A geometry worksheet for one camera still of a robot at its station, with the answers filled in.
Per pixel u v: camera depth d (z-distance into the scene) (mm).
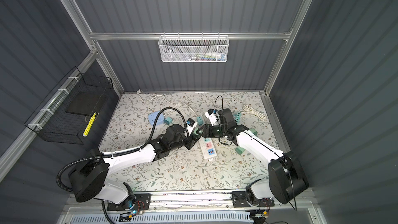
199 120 955
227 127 653
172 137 633
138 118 1053
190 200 755
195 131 791
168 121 1003
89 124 695
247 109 1079
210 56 916
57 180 417
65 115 719
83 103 751
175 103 1125
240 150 883
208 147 889
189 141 722
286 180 419
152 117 1037
